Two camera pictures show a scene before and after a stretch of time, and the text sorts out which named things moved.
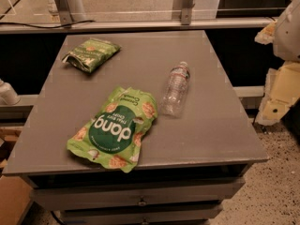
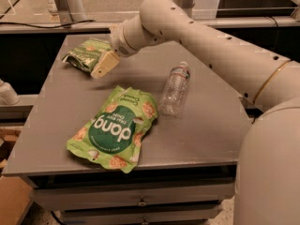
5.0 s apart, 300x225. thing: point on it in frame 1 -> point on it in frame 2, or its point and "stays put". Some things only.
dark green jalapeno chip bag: x=91 y=53 stays put
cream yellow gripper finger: x=282 y=89 -> x=107 y=63
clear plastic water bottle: x=175 y=95 stays put
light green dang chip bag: x=113 y=135 stays put
